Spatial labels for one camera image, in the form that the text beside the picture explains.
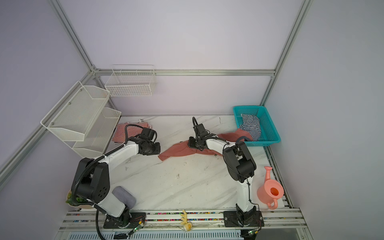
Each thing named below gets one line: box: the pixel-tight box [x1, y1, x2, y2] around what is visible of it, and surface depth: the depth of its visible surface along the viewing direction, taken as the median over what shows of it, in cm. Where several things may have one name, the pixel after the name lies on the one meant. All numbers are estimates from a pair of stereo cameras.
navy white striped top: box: [239, 113, 261, 142], surface depth 114 cm
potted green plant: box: [65, 188, 94, 209], surface depth 70 cm
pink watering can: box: [257, 166, 284, 210], surface depth 74 cm
